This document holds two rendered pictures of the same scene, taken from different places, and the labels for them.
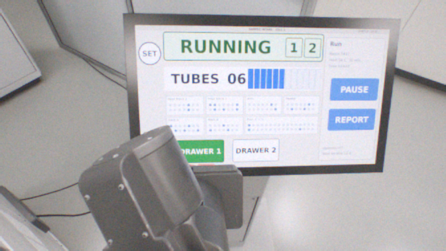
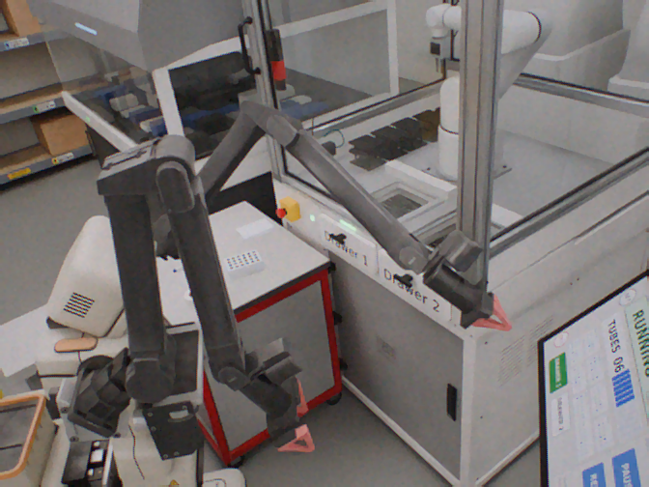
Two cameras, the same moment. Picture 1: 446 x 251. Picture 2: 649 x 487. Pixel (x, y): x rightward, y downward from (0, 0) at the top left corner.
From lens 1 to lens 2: 1.05 m
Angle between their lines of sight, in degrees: 79
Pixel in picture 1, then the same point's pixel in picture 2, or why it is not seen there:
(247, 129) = (577, 396)
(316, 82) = (628, 434)
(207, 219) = (450, 275)
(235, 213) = (465, 319)
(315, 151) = (561, 469)
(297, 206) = not seen: outside the picture
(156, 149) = (463, 239)
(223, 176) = (481, 302)
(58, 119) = not seen: outside the picture
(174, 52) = (632, 310)
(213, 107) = (592, 361)
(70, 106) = not seen: outside the picture
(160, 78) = (609, 314)
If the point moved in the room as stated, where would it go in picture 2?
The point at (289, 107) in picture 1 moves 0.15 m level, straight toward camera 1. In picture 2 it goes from (600, 421) to (519, 384)
